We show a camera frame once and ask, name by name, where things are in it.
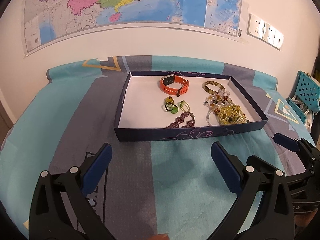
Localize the orange smart watch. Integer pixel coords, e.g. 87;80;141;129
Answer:
159;74;189;97

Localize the clear crystal bead bracelet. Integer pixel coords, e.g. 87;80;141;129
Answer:
203;88;234;127

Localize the teal grey patterned bedsheet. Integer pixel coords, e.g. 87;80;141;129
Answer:
1;56;311;239

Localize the white wall socket panel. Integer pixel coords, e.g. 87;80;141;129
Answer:
247;14;265;40

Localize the teal perforated plastic chair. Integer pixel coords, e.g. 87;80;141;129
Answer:
286;70;319;133

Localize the colourful wall map poster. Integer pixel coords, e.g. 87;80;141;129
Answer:
23;0;242;52

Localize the tortoiseshell bangle bracelet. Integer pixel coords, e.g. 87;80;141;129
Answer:
201;80;226;95

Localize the person right hand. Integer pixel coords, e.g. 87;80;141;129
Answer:
148;233;170;240

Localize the dark red beaded necklace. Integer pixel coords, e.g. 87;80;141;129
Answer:
164;112;196;130

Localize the dark blue shallow box tray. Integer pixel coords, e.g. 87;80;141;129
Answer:
114;71;268;141

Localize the gold yellow bead necklace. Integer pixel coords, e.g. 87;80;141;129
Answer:
216;104;250;126

